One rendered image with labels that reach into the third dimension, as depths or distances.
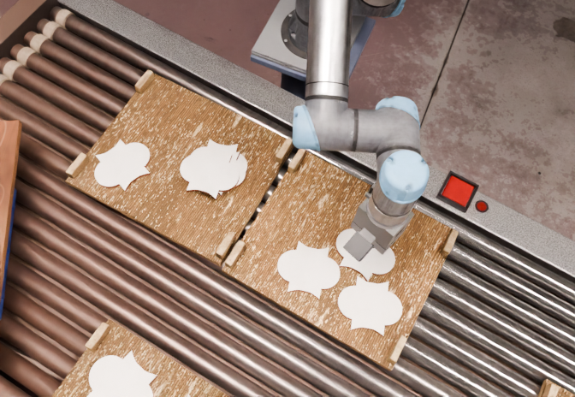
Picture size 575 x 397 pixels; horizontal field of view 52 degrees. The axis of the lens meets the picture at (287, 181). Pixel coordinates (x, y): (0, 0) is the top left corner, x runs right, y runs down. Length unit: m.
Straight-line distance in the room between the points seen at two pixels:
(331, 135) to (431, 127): 1.66
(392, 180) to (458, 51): 2.01
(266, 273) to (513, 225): 0.59
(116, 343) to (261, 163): 0.50
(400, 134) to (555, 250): 0.61
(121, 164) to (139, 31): 0.41
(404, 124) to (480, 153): 1.64
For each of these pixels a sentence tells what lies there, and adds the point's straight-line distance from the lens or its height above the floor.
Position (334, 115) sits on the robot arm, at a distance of 1.00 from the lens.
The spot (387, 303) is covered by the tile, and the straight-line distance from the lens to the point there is 1.29.
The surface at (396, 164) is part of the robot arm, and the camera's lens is 0.95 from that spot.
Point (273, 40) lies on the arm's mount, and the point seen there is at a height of 0.89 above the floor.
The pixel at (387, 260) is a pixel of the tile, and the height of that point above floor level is 0.95.
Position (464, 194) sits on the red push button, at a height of 0.93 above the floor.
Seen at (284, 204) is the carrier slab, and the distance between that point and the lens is 1.34.
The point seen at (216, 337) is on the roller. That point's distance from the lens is 1.27.
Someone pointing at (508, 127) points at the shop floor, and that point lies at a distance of 2.75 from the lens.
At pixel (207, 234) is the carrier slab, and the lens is 1.32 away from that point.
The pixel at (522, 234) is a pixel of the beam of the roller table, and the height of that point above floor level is 0.91.
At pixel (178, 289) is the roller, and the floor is 0.92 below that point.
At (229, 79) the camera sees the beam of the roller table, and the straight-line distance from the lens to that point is 1.53.
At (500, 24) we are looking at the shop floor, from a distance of 3.09.
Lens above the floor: 2.17
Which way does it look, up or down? 64 degrees down
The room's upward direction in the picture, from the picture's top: 6 degrees clockwise
